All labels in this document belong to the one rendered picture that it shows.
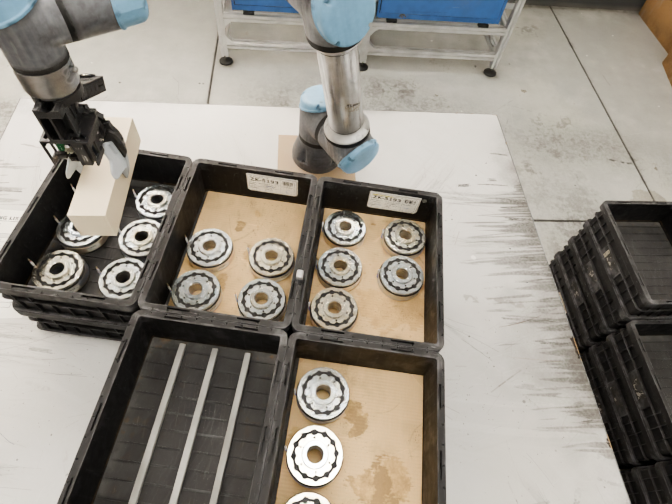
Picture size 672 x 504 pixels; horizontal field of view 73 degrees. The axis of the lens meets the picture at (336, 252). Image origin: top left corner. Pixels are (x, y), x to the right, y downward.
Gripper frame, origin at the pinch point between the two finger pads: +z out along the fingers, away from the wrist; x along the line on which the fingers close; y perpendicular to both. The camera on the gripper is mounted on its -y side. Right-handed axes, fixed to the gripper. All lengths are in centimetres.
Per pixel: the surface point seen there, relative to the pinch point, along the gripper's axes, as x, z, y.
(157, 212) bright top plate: 2.6, 22.8, -7.3
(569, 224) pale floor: 173, 109, -68
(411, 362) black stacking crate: 58, 20, 31
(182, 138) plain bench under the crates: 0, 39, -48
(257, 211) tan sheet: 25.7, 25.7, -10.2
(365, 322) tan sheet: 51, 26, 20
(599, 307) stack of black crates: 142, 71, -4
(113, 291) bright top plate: -3.1, 22.8, 13.7
